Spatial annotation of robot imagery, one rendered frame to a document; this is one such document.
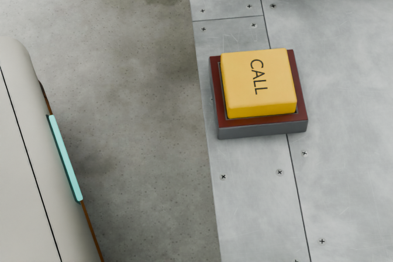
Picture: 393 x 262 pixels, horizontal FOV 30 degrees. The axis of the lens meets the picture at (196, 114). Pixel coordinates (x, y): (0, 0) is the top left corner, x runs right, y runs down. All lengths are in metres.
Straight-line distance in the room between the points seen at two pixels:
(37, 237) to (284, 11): 0.63
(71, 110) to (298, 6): 0.98
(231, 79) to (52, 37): 1.17
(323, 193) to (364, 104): 0.10
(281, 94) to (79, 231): 0.64
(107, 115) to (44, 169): 0.40
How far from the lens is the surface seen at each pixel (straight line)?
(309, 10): 0.75
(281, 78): 0.65
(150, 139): 1.59
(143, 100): 1.65
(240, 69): 0.65
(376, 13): 0.76
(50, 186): 1.25
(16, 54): 1.42
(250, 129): 0.64
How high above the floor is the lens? 1.36
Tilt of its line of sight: 57 degrees down
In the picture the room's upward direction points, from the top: 2 degrees counter-clockwise
